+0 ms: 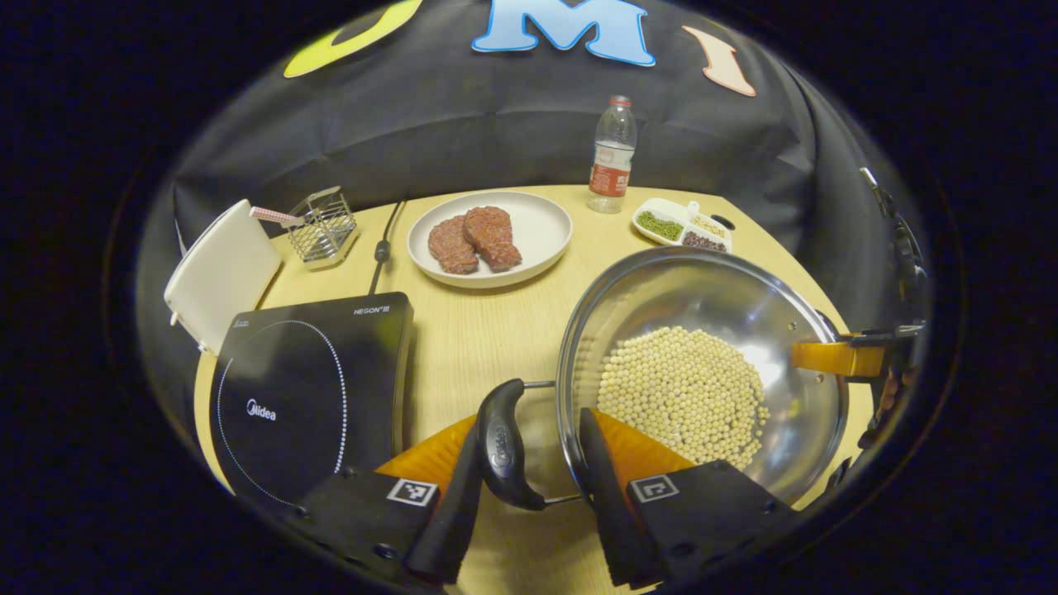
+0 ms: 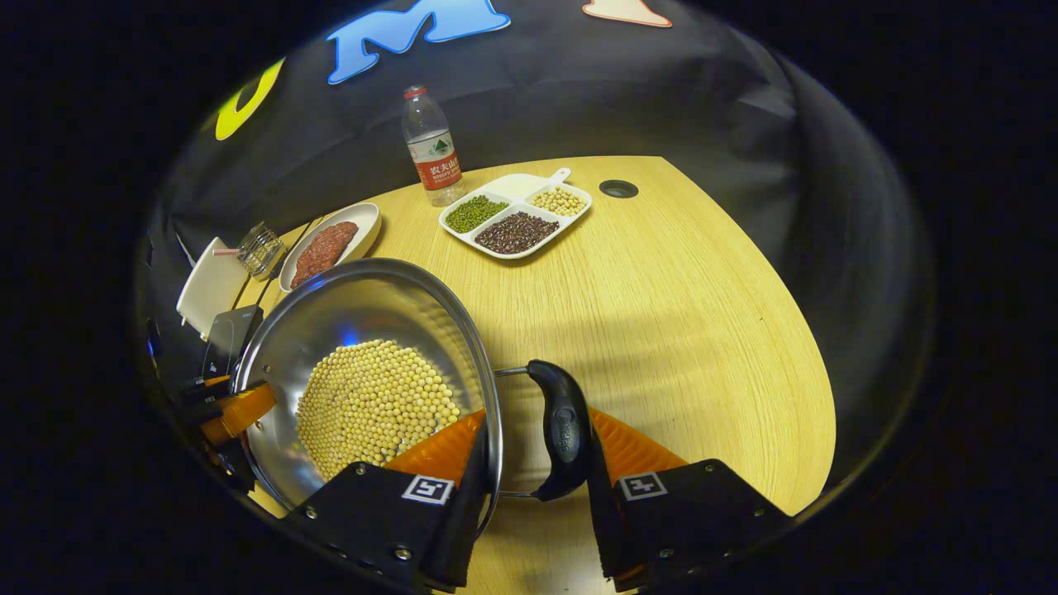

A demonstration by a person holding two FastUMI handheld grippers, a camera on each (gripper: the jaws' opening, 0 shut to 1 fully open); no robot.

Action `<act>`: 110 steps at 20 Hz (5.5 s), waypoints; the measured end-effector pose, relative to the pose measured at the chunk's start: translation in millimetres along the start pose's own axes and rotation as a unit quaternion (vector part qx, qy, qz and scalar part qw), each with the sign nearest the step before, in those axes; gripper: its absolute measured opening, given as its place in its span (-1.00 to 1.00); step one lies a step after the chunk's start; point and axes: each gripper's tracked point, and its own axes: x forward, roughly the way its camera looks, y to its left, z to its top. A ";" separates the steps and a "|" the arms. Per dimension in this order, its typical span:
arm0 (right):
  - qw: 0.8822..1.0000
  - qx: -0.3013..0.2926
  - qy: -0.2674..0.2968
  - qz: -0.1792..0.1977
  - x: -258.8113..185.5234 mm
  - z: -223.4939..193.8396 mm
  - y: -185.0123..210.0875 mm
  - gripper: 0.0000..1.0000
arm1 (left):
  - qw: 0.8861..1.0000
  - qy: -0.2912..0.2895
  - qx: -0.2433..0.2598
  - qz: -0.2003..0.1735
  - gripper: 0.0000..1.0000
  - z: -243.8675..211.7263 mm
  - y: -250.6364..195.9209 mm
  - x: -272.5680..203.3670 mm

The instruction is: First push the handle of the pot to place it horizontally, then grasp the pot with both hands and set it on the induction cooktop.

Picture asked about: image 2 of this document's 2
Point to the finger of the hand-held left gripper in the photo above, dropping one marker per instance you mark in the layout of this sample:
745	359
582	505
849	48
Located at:
240	413

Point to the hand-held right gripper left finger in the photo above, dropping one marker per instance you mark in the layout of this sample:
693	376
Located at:
463	537

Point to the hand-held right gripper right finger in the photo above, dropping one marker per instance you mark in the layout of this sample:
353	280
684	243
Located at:
603	529

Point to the black induction cooktop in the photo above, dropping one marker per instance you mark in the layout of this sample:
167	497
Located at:
231	339

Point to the large pile of soybeans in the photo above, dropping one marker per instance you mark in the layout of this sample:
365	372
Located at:
372	405

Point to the stainless steel pot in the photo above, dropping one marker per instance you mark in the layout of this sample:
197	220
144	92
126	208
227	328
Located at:
364	306

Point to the white toaster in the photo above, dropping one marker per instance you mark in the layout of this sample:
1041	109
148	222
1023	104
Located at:
211	285

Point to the round white plate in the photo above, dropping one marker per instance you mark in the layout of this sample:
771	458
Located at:
364	227

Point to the pile of dark red beans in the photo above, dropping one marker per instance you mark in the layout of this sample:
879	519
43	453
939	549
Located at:
517	233

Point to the pile of green mung beans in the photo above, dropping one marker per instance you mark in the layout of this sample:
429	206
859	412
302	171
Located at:
477	213

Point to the clear plastic water bottle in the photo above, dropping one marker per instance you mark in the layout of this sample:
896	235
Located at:
434	157

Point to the small pile of soybeans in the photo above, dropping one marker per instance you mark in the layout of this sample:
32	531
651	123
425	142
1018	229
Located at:
559	201

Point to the white divided dish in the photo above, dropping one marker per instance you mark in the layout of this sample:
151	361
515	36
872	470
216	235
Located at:
517	186

